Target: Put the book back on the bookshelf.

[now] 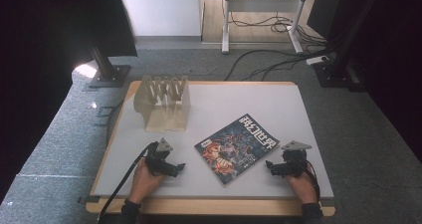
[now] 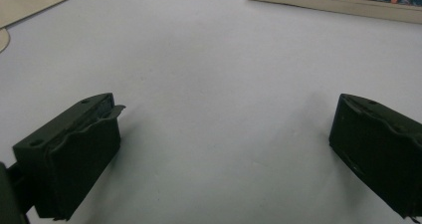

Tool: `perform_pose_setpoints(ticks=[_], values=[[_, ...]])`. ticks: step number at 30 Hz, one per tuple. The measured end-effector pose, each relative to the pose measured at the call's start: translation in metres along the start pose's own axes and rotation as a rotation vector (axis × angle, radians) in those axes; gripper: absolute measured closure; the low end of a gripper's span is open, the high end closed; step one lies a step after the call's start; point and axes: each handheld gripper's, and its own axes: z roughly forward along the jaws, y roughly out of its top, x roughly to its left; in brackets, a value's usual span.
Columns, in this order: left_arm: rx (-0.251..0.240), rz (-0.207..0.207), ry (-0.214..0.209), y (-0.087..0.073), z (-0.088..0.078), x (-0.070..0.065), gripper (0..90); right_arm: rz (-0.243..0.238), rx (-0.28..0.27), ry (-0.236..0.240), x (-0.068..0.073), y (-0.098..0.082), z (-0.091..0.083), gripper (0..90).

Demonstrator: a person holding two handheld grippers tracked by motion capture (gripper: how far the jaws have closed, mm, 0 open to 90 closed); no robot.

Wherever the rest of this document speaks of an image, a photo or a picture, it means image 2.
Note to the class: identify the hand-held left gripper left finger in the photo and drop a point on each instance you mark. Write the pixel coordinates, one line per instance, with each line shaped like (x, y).
(76, 154)

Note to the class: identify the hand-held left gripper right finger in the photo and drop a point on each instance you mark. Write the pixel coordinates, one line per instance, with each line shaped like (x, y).
(378, 151)

